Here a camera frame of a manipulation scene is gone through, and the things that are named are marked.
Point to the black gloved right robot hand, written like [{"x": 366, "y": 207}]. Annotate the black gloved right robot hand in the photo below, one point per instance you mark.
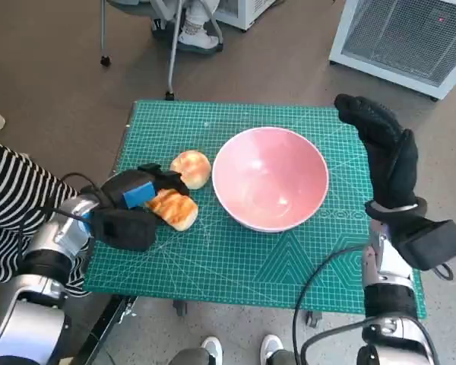
[{"x": 387, "y": 163}]

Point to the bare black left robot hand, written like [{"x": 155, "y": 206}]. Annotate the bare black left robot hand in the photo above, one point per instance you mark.
[{"x": 114, "y": 190}]

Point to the rectangular striped toy bread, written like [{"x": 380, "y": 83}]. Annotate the rectangular striped toy bread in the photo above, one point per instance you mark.
[{"x": 175, "y": 213}]

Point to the round toy bread bun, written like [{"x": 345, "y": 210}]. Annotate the round toy bread bun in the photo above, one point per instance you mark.
[{"x": 192, "y": 167}]

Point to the pink bowl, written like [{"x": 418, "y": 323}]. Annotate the pink bowl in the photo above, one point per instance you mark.
[{"x": 270, "y": 178}]

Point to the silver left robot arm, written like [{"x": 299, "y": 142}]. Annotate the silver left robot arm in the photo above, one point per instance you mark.
[{"x": 26, "y": 327}]

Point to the person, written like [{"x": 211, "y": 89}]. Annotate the person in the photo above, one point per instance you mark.
[{"x": 7, "y": 182}]

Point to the green cutting mat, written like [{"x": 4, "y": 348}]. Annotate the green cutting mat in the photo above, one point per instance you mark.
[{"x": 213, "y": 266}]

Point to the large white grille appliance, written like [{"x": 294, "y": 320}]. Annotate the large white grille appliance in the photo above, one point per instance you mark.
[{"x": 403, "y": 38}]

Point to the black table caster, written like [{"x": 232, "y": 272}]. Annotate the black table caster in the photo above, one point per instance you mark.
[
  {"x": 313, "y": 318},
  {"x": 180, "y": 307}
]

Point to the person's foot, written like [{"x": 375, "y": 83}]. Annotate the person's foot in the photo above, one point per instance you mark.
[{"x": 195, "y": 36}]

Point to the small white appliance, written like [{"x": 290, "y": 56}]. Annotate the small white appliance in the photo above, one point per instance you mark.
[{"x": 239, "y": 15}]

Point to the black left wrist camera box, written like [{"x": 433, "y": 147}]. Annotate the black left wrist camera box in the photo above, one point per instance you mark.
[{"x": 125, "y": 228}]

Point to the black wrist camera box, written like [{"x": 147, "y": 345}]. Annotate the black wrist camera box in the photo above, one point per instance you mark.
[
  {"x": 125, "y": 228},
  {"x": 429, "y": 243}
]

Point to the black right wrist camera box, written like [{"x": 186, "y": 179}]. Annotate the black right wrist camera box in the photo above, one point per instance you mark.
[{"x": 429, "y": 243}]

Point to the black table frame bar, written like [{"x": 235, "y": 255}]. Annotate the black table frame bar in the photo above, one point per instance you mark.
[{"x": 106, "y": 327}]

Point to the metal frame chair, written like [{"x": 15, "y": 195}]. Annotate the metal frame chair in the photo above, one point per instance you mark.
[{"x": 173, "y": 57}]

